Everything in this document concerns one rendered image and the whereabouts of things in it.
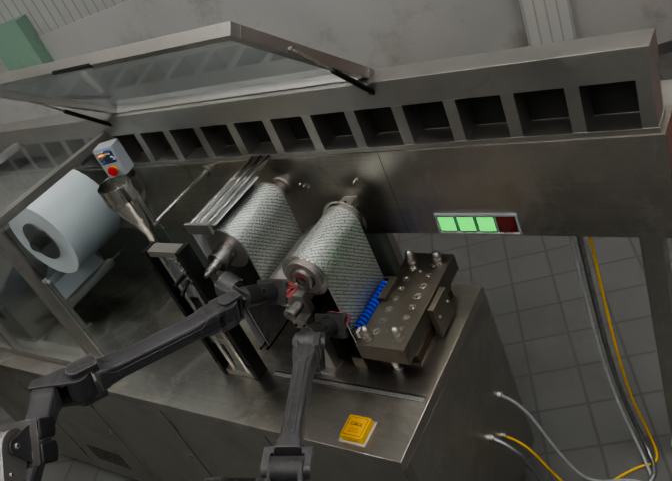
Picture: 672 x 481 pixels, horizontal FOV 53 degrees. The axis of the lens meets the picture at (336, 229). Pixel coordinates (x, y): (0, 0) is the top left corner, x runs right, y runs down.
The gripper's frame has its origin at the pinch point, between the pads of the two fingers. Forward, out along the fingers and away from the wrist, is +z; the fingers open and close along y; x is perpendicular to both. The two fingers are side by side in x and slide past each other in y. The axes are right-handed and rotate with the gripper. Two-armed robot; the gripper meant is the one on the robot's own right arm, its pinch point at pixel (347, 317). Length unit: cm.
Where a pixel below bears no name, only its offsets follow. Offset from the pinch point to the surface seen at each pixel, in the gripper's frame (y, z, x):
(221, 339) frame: -41.3, -11.6, -7.9
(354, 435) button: 11.2, -17.2, -26.9
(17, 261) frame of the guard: -102, -40, 21
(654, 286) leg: 73, 53, 1
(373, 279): 0.2, 15.0, 7.9
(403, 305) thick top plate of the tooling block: 12.5, 11.2, 1.6
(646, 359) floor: 56, 130, -49
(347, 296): 0.2, 0.4, 6.2
